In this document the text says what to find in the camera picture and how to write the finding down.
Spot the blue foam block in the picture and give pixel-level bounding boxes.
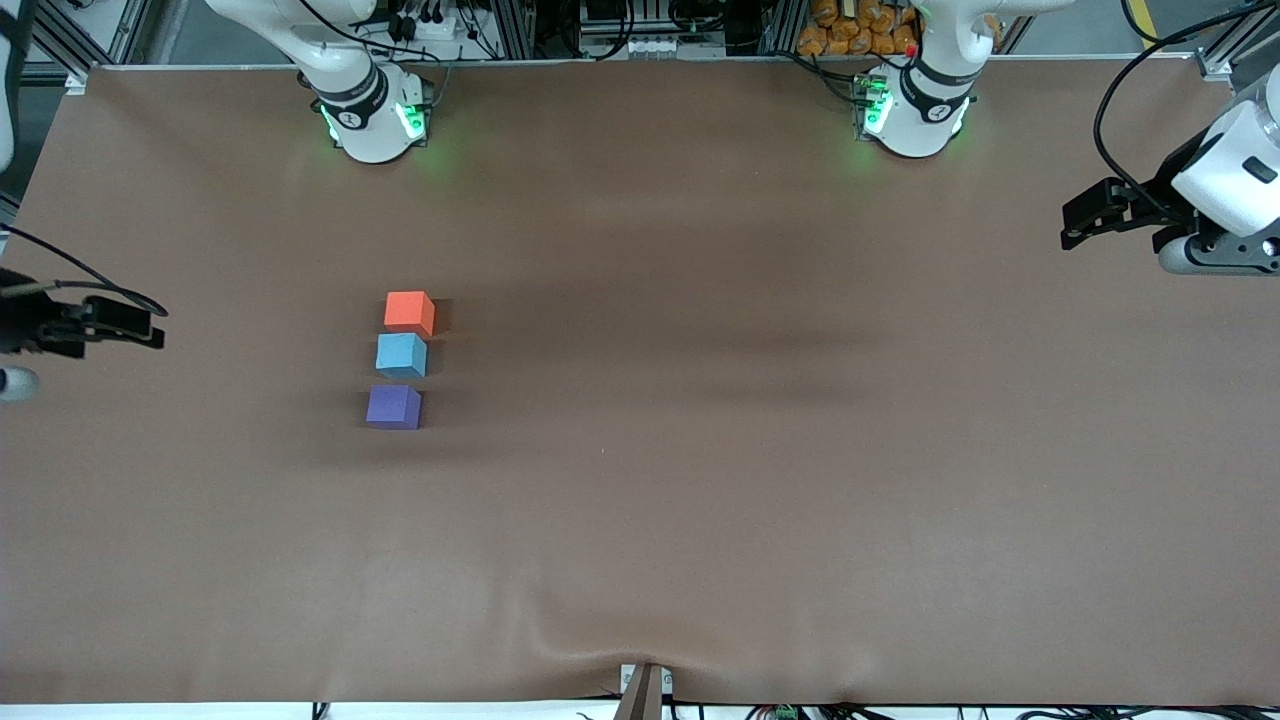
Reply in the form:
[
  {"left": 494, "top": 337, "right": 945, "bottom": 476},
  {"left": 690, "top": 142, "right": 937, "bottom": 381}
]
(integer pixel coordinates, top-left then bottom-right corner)
[{"left": 375, "top": 332, "right": 429, "bottom": 380}]

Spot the aluminium frame profile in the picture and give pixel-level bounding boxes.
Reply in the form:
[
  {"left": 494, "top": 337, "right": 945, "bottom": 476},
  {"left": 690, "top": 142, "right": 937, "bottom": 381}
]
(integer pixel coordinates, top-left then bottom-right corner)
[
  {"left": 25, "top": 0, "right": 111, "bottom": 91},
  {"left": 1200, "top": 0, "right": 1280, "bottom": 81}
]

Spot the white terminal block row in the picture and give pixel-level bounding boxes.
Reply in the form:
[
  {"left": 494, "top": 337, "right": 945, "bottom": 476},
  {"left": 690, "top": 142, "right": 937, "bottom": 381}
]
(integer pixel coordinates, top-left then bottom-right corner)
[{"left": 598, "top": 35, "right": 683, "bottom": 58}]

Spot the white power strip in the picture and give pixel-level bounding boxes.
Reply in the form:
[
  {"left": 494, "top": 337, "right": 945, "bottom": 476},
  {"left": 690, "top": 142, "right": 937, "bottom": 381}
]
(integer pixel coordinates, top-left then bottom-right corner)
[{"left": 390, "top": 8, "right": 471, "bottom": 41}]

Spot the purple foam block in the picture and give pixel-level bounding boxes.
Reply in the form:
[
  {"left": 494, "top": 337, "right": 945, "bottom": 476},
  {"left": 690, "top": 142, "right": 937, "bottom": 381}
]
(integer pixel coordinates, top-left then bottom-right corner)
[{"left": 365, "top": 384, "right": 423, "bottom": 431}]

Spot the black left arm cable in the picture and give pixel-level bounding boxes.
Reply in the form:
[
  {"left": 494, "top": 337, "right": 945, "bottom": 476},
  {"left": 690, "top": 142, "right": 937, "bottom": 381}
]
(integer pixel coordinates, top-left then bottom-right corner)
[{"left": 1093, "top": 3, "right": 1280, "bottom": 223}]

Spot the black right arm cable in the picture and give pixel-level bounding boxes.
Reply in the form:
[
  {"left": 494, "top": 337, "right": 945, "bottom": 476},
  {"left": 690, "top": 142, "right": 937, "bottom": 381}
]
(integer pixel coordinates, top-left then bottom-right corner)
[{"left": 0, "top": 226, "right": 169, "bottom": 321}]

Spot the orange foam block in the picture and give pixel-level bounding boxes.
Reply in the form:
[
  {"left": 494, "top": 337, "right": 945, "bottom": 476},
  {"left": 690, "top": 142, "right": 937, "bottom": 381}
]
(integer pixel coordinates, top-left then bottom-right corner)
[{"left": 384, "top": 291, "right": 437, "bottom": 338}]

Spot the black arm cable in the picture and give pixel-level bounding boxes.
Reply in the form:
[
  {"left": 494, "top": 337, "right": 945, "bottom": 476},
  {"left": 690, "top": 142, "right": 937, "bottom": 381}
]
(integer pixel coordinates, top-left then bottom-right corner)
[
  {"left": 1093, "top": 3, "right": 1280, "bottom": 223},
  {"left": 0, "top": 226, "right": 169, "bottom": 321}
]

